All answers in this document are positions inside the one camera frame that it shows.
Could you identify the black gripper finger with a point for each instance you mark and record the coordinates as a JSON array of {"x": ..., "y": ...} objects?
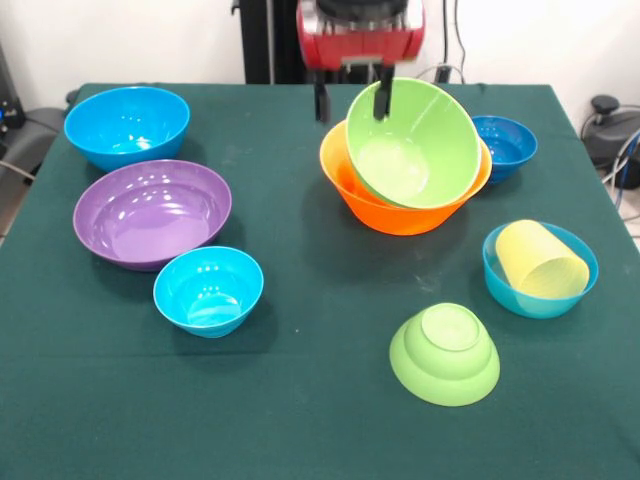
[
  {"x": 321, "y": 97},
  {"x": 384, "y": 95}
]

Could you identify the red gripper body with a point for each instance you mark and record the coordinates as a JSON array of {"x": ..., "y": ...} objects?
[{"x": 360, "y": 45}]

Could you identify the large green bowl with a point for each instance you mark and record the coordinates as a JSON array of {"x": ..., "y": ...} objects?
[{"x": 420, "y": 145}]

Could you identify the large orange bowl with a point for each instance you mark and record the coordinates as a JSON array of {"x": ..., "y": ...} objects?
[{"x": 400, "y": 220}]

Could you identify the small dark blue bowl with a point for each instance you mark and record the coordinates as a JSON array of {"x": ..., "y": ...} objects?
[{"x": 510, "y": 150}]

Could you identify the yellow cup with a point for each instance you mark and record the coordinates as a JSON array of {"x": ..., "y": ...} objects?
[{"x": 535, "y": 255}]

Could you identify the translucent blue ridged bowl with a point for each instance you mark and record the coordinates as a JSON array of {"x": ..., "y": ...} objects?
[{"x": 540, "y": 307}]

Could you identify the small green bowl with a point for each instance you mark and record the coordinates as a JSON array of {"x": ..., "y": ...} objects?
[{"x": 445, "y": 365}]

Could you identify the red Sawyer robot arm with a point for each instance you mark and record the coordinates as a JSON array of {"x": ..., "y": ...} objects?
[{"x": 362, "y": 7}]

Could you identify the black power adapter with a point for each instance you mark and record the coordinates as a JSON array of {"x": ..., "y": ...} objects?
[{"x": 442, "y": 74}]

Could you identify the large blue bowl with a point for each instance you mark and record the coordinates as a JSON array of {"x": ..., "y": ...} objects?
[{"x": 125, "y": 125}]

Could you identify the purple bowl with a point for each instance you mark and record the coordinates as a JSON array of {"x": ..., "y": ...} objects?
[{"x": 150, "y": 215}]

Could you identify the small light blue bowl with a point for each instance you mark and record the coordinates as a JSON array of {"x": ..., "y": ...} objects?
[{"x": 207, "y": 295}]

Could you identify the dark grey seat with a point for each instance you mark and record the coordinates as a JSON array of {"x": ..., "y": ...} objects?
[{"x": 40, "y": 130}]

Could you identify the black electronic device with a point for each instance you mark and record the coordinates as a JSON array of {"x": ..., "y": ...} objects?
[{"x": 10, "y": 110}]

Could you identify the dark green tablecloth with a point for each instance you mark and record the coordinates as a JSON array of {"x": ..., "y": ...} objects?
[{"x": 350, "y": 425}]

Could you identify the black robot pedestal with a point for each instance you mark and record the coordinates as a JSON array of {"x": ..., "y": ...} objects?
[{"x": 270, "y": 40}]

